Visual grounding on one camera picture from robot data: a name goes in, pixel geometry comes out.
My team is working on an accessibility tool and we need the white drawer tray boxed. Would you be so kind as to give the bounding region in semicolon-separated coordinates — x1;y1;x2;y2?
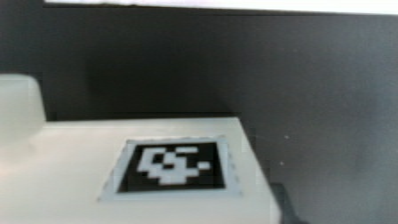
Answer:
0;74;283;224

